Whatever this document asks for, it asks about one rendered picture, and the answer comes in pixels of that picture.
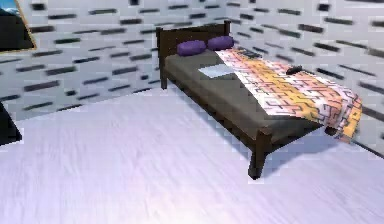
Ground dark brown wooden bed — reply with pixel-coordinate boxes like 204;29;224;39
155;20;338;180

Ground orange pink patterned blanket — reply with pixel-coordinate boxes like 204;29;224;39
214;47;364;144

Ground pale grey flat rectangle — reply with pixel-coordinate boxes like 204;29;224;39
197;63;236;79

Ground small black remote control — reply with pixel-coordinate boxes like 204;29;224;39
285;65;304;76

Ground black furniture corner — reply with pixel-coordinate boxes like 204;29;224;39
0;101;23;147

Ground purple pillow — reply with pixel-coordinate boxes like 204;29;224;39
206;35;235;52
176;39;208;57

